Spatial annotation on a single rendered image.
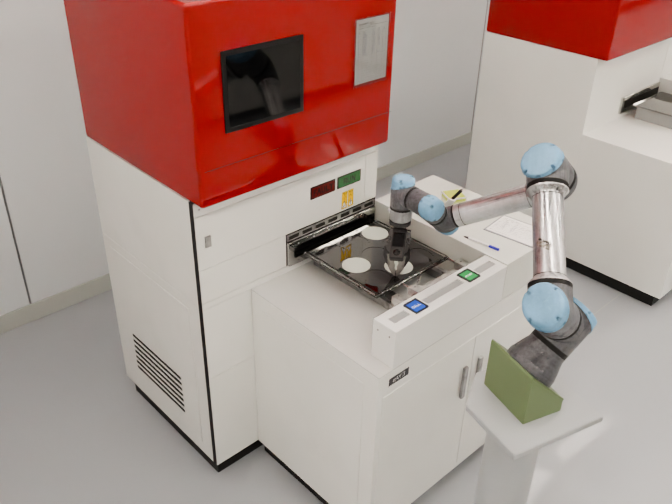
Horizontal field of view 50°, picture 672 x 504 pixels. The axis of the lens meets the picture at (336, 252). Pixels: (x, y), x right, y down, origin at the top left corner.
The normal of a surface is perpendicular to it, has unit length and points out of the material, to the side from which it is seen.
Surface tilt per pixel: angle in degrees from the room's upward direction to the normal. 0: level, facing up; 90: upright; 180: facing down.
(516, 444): 0
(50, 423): 0
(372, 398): 90
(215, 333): 90
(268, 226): 90
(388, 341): 90
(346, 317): 0
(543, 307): 54
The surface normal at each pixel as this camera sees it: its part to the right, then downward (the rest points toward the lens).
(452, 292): 0.02, -0.85
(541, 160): -0.54, -0.46
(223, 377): 0.68, 0.40
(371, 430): -0.73, 0.34
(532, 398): 0.43, 0.48
